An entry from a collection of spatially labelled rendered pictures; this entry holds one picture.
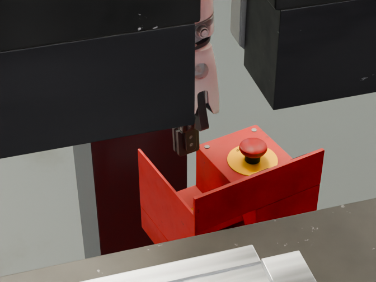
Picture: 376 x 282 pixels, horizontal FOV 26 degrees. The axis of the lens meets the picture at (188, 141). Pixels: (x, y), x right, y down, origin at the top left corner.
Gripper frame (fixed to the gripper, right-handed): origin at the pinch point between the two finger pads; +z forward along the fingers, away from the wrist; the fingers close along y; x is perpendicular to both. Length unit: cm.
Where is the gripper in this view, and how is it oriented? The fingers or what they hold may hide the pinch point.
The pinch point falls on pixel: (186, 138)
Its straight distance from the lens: 109.8
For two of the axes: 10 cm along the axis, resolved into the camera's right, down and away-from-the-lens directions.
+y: -4.9, -4.6, 7.4
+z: 0.4, 8.3, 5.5
